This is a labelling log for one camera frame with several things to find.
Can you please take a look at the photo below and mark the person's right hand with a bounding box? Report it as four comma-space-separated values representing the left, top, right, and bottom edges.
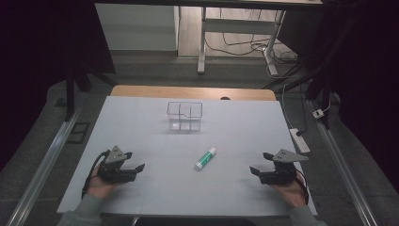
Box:
269, 172, 308, 209

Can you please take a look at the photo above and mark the black floor cable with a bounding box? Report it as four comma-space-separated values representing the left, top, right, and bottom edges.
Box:
204, 8, 275, 57

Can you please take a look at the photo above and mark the green and white glue stick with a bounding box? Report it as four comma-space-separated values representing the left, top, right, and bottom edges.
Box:
194, 146, 217, 171

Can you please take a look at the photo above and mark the white cabinet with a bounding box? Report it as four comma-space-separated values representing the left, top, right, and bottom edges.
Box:
94, 3, 181, 52

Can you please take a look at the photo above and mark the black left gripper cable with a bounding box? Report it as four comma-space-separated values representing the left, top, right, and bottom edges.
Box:
81, 149, 111, 200

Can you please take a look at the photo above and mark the black metal stand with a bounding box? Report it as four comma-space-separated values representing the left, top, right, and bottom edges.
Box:
63, 60, 118, 122

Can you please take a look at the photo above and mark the white power strip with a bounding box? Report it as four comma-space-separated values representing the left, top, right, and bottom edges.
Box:
288, 127, 311, 155

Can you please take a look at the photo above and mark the person's left hand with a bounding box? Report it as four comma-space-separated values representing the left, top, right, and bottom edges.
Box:
86, 173, 127, 201

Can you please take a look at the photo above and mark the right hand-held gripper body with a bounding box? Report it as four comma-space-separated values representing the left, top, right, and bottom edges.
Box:
259, 148, 310, 186

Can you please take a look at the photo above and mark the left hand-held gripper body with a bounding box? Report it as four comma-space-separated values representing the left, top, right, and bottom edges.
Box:
97, 145, 138, 185

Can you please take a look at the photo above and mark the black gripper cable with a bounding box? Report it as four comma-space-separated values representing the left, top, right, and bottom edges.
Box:
295, 169, 311, 205
81, 149, 111, 200

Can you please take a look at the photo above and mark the white desk frame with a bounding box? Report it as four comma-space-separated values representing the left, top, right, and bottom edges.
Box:
197, 6, 287, 76

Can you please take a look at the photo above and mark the clear plastic organizer box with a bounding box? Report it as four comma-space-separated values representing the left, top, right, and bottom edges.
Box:
166, 101, 203, 133

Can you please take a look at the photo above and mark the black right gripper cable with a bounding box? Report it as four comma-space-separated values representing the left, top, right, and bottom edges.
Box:
295, 169, 311, 205

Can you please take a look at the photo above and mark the aluminium rail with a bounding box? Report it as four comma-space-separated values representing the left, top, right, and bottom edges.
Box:
6, 105, 83, 226
308, 100, 379, 226

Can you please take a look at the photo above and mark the white table cover board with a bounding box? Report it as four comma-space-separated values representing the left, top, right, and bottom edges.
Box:
56, 95, 319, 218

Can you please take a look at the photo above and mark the black curtain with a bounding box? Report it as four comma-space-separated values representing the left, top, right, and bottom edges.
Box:
0, 0, 117, 172
277, 0, 399, 191

